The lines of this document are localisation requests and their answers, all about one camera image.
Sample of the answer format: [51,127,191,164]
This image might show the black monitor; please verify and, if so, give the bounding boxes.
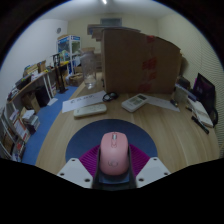
[192,72,217,116]

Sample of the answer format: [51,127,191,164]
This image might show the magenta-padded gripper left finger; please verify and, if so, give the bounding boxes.
[57,144,102,189]

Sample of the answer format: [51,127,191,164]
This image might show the black marker pen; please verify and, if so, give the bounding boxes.
[190,115,211,135]

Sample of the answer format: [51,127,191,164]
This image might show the small black clip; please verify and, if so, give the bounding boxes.
[169,98,180,109]

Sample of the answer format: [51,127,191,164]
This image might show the cream slim remote control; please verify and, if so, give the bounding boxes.
[73,103,108,118]

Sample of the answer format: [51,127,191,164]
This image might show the white remote control with display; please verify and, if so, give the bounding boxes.
[120,93,149,113]

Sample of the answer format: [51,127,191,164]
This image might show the round dark blue mouse pad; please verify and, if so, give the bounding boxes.
[65,118,158,164]

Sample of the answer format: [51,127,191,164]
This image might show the white paper sheet with print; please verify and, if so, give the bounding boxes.
[61,90,107,114]

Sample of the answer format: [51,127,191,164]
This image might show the blue and white cabinet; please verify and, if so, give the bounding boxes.
[56,34,82,77]

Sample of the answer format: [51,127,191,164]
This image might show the wall air vent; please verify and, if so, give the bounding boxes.
[100,17,123,27]

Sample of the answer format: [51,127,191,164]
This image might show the cluttered shelf unit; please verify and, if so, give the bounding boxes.
[0,59,71,163]

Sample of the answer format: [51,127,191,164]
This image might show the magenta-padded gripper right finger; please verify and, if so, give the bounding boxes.
[127,144,172,189]

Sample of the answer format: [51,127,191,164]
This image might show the black office chair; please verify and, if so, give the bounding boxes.
[209,105,220,128]

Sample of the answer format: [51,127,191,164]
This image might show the large brown cardboard box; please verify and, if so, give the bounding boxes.
[100,28,183,95]

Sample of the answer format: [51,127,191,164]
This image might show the pink computer mouse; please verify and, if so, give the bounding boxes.
[99,131,130,177]

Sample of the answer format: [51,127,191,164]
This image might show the clear glass jar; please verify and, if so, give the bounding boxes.
[79,47,98,90]

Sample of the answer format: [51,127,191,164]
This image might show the blue book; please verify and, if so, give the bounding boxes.
[174,82,198,102]

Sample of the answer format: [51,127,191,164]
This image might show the white notebook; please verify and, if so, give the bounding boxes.
[191,98,214,128]

